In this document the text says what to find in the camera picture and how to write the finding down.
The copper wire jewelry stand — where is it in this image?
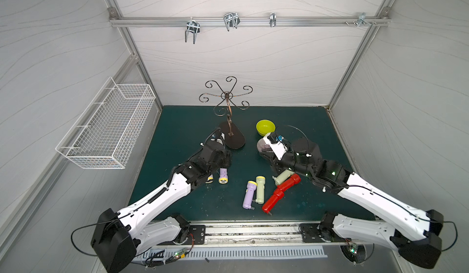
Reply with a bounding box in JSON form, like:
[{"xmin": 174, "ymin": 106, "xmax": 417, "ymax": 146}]
[{"xmin": 199, "ymin": 76, "xmax": 254, "ymax": 150}]

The red flashlight upper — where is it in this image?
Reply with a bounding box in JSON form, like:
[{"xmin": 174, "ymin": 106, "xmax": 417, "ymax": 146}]
[{"xmin": 277, "ymin": 174, "xmax": 301, "ymax": 192}]

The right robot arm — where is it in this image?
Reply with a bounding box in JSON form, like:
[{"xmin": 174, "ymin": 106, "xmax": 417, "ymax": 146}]
[{"xmin": 258, "ymin": 135, "xmax": 444, "ymax": 269}]

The metal hook right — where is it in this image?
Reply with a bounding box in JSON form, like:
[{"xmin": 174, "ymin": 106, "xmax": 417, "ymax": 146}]
[{"xmin": 344, "ymin": 12, "xmax": 377, "ymax": 28}]

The pale green flashlight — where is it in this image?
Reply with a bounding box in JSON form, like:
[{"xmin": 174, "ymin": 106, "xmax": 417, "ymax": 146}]
[
  {"xmin": 272, "ymin": 169, "xmax": 294, "ymax": 186},
  {"xmin": 255, "ymin": 176, "xmax": 266, "ymax": 204}
]

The pale green flashlight right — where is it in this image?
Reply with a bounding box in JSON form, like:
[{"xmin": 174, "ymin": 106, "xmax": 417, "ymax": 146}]
[{"xmin": 272, "ymin": 169, "xmax": 294, "ymax": 186}]

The metal double hook middle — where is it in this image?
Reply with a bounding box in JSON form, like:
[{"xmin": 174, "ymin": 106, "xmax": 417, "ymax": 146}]
[{"xmin": 223, "ymin": 12, "xmax": 240, "ymax": 31}]

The metal double hook left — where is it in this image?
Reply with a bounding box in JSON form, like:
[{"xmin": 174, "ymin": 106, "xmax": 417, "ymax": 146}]
[{"xmin": 184, "ymin": 20, "xmax": 200, "ymax": 44}]

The aluminium top rail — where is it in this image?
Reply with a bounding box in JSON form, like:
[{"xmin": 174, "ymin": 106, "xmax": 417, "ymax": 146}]
[{"xmin": 110, "ymin": 15, "xmax": 392, "ymax": 28}]

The red flashlight lower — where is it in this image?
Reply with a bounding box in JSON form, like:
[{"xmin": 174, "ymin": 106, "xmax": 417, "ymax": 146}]
[{"xmin": 262, "ymin": 188, "xmax": 284, "ymax": 214}]

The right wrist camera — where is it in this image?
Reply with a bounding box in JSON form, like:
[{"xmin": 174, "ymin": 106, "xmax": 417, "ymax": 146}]
[{"xmin": 263, "ymin": 132, "xmax": 288, "ymax": 160}]

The pink patterned bowl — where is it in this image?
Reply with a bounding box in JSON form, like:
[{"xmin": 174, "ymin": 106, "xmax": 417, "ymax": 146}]
[{"xmin": 256, "ymin": 137, "xmax": 274, "ymax": 155}]

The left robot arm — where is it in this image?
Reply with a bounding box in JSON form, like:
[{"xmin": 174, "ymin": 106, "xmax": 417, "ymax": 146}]
[{"xmin": 90, "ymin": 137, "xmax": 232, "ymax": 273}]

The small metal hook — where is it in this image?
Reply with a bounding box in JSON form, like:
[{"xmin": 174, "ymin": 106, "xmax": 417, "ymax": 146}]
[{"xmin": 269, "ymin": 12, "xmax": 277, "ymax": 28}]

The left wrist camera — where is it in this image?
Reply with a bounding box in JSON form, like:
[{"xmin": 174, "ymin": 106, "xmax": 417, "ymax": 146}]
[{"xmin": 211, "ymin": 133, "xmax": 225, "ymax": 146}]

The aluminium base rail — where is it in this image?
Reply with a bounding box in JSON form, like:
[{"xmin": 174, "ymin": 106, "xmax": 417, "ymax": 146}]
[{"xmin": 102, "ymin": 219, "xmax": 404, "ymax": 250}]

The red flashlight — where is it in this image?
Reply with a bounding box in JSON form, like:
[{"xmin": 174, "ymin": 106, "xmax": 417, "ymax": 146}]
[
  {"xmin": 277, "ymin": 174, "xmax": 301, "ymax": 192},
  {"xmin": 262, "ymin": 188, "xmax": 284, "ymax": 214}
]

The white wire basket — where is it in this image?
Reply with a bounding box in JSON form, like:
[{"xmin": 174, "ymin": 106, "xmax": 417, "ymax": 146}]
[{"xmin": 56, "ymin": 77, "xmax": 156, "ymax": 169}]

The metal double hook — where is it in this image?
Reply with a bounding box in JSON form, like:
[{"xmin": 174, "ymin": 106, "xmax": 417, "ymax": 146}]
[
  {"xmin": 223, "ymin": 12, "xmax": 240, "ymax": 31},
  {"xmin": 184, "ymin": 20, "xmax": 200, "ymax": 44}
]

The purple flashlight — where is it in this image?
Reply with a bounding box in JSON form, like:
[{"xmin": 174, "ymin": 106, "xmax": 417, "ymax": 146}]
[
  {"xmin": 219, "ymin": 168, "xmax": 228, "ymax": 185},
  {"xmin": 243, "ymin": 180, "xmax": 257, "ymax": 210},
  {"xmin": 205, "ymin": 175, "xmax": 214, "ymax": 184}
]

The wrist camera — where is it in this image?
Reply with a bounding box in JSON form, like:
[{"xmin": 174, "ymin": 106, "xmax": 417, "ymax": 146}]
[
  {"xmin": 211, "ymin": 133, "xmax": 225, "ymax": 146},
  {"xmin": 263, "ymin": 132, "xmax": 288, "ymax": 160}
]

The pale green flashlight middle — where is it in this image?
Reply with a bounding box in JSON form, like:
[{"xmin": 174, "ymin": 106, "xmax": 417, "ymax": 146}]
[{"xmin": 255, "ymin": 176, "xmax": 266, "ymax": 204}]

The lime green bowl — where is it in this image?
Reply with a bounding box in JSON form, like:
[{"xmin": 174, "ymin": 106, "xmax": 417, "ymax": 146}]
[{"xmin": 256, "ymin": 119, "xmax": 276, "ymax": 137}]

